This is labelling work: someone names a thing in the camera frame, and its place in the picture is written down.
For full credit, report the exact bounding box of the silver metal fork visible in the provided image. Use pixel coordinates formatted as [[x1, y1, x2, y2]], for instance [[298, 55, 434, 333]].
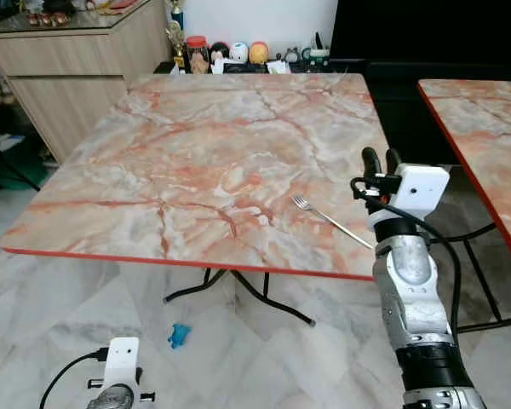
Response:
[[291, 195, 377, 251]]

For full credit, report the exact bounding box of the marble pattern folding table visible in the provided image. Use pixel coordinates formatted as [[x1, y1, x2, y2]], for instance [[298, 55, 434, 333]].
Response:
[[416, 78, 511, 334], [0, 72, 394, 330]]

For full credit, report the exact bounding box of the green and white figurine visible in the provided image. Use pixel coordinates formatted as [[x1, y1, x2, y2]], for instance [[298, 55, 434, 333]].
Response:
[[306, 32, 332, 71]]

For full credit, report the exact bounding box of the small grey figurine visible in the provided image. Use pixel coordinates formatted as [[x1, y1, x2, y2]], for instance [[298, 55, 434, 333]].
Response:
[[281, 46, 304, 66]]

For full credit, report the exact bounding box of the black television screen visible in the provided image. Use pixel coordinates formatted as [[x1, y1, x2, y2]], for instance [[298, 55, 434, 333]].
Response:
[[328, 0, 511, 62]]

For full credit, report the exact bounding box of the orange round doll head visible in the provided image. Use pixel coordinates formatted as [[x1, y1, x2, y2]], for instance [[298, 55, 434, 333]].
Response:
[[249, 40, 271, 66]]

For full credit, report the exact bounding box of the white round doll head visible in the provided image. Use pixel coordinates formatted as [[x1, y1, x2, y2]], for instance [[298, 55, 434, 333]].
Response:
[[229, 41, 250, 64]]

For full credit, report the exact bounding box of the black round doll head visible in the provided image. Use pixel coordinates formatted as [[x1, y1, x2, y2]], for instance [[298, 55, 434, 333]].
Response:
[[210, 42, 232, 64]]

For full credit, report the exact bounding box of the red lidded glass jar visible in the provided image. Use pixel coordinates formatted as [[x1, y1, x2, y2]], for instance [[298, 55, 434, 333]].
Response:
[[186, 35, 210, 75]]

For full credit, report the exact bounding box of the small gold trophy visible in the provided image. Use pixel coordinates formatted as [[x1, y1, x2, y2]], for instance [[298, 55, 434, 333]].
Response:
[[165, 20, 189, 70]]

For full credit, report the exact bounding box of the blue bottle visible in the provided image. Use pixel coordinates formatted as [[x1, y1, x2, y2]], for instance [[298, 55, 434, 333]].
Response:
[[171, 0, 186, 31]]

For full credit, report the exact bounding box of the small blue toy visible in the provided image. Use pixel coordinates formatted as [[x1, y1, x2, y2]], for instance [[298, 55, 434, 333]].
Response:
[[167, 323, 193, 349]]

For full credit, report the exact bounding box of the light wooden cabinet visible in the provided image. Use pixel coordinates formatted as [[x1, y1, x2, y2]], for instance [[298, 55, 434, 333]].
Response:
[[0, 0, 173, 164]]

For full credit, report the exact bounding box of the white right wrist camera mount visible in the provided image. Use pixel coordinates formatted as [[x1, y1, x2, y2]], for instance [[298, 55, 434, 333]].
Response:
[[368, 164, 451, 233]]

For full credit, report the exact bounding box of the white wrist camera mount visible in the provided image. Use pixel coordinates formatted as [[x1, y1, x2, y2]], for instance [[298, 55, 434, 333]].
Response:
[[368, 164, 451, 233], [100, 337, 143, 395]]

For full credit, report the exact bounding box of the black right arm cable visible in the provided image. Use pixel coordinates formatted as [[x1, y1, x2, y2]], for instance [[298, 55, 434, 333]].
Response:
[[350, 176, 462, 337]]

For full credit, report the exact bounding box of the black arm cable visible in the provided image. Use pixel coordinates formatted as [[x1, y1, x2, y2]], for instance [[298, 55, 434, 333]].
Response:
[[350, 176, 462, 337], [39, 349, 111, 409]]

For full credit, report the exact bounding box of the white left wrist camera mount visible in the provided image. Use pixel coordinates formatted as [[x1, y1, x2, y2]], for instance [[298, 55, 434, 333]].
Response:
[[100, 337, 143, 395]]

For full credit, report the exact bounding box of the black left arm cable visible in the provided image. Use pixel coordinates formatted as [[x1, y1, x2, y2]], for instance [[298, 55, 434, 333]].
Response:
[[39, 349, 111, 409]]

